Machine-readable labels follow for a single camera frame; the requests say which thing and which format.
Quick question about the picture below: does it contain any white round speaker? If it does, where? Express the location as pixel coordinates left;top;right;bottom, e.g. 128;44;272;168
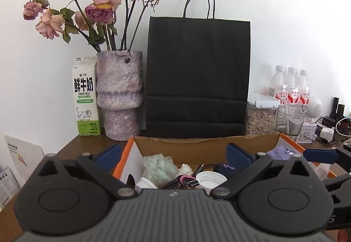
305;96;322;119

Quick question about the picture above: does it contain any purple ceramic vase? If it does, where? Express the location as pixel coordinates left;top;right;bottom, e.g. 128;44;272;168
97;50;144;141

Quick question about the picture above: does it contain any white tissue ball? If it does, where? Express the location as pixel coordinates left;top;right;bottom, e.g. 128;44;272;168
178;164;193;176

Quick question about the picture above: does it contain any clear glass cup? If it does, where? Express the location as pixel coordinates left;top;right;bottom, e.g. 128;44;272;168
275;105;305;141

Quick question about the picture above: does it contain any seed container white lid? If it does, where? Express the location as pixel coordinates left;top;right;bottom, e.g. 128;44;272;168
245;93;280;136

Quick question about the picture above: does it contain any water bottle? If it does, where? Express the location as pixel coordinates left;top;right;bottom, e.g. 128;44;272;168
299;69;311;105
285;67;299;104
268;65;287;104

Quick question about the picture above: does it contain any milk carton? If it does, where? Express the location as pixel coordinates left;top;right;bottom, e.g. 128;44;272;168
72;56;102;136

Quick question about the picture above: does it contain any green item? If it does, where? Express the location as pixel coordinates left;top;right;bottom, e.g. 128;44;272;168
142;153;179;189

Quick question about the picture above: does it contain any white envelope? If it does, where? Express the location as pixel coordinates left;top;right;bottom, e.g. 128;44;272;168
1;134;44;188

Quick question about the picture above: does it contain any water bottle right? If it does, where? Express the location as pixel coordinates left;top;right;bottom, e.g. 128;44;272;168
299;69;311;105

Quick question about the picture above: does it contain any white floral tin box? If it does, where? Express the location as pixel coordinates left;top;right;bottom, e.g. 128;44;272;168
295;119;317;144

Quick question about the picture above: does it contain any wide white jar lid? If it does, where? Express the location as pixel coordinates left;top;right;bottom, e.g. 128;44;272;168
196;171;227;195

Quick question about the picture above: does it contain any navy blue pouch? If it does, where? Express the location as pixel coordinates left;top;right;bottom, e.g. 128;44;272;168
213;163;237;180

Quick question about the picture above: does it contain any black charger stand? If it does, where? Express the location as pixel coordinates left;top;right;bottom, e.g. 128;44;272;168
330;97;344;121

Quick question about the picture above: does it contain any white tissue paper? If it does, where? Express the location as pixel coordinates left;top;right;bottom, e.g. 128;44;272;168
315;163;330;181

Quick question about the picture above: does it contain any black paper bag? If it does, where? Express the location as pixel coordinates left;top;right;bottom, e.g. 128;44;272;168
145;0;251;139

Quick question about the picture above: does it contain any purple knitted cloth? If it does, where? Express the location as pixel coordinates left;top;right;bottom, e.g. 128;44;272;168
267;145;295;161

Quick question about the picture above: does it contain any water bottle middle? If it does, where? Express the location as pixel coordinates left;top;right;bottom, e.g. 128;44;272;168
285;67;299;104

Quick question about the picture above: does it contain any dried pink roses bouquet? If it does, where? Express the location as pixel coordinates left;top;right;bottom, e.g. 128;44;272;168
23;0;160;53

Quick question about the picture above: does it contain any white bottle cap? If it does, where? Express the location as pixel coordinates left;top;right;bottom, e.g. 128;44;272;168
135;177;158;193

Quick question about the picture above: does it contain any red cardboard box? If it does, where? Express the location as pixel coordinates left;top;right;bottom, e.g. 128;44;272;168
112;133;337;185

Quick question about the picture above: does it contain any white power adapter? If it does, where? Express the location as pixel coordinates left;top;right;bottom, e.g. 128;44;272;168
319;127;334;141

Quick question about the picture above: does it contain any person right hand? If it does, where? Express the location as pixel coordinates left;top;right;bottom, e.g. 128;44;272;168
337;229;350;242

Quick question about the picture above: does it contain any black braided cable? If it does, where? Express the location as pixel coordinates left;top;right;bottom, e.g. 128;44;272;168
161;163;205;190

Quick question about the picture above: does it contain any water bottle left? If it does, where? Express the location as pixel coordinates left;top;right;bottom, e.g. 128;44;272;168
268;65;287;104

